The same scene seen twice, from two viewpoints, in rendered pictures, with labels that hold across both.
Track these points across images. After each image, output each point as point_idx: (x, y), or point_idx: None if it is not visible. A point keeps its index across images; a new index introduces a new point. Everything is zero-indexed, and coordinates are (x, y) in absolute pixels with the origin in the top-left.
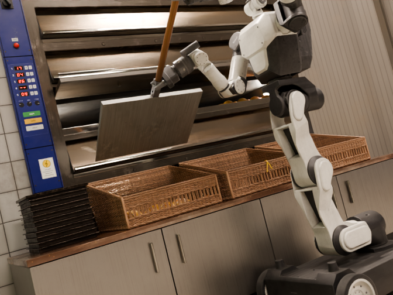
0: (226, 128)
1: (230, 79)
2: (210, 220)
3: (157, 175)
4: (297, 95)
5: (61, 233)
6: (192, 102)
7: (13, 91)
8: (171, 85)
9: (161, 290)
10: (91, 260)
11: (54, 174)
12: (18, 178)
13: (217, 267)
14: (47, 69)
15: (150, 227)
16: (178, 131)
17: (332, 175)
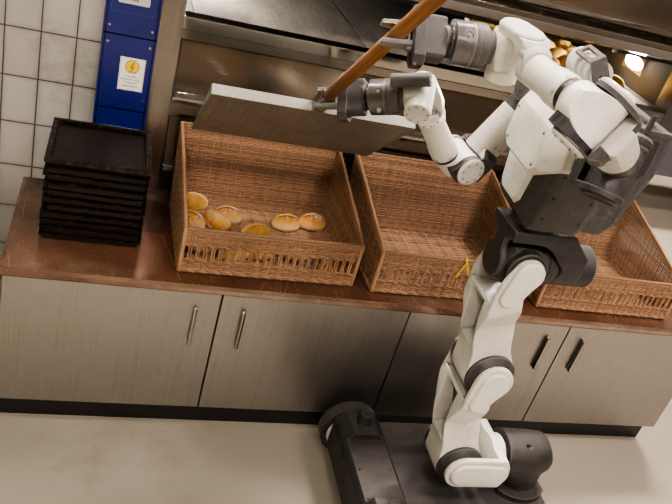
0: (482, 123)
1: (468, 143)
2: (308, 312)
3: (309, 153)
4: (533, 272)
5: (81, 224)
6: (390, 131)
7: None
8: (343, 121)
9: (184, 363)
10: (96, 296)
11: (139, 89)
12: (80, 69)
13: (284, 368)
14: None
15: (204, 289)
16: (353, 144)
17: (501, 396)
